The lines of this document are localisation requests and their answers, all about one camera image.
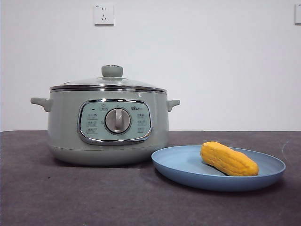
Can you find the white wall socket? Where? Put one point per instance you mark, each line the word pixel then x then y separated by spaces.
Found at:
pixel 104 14

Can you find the pale green electric steamer pot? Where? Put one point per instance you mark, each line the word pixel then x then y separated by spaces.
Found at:
pixel 65 122

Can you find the yellow corn cob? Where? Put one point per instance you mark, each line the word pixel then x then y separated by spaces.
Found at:
pixel 228 160

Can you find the glass lid with green knob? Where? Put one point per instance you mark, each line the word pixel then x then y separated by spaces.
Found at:
pixel 110 81

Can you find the white wall switch plate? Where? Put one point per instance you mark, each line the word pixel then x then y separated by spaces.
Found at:
pixel 298 14

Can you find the blue round plate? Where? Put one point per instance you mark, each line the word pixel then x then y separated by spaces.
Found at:
pixel 188 174

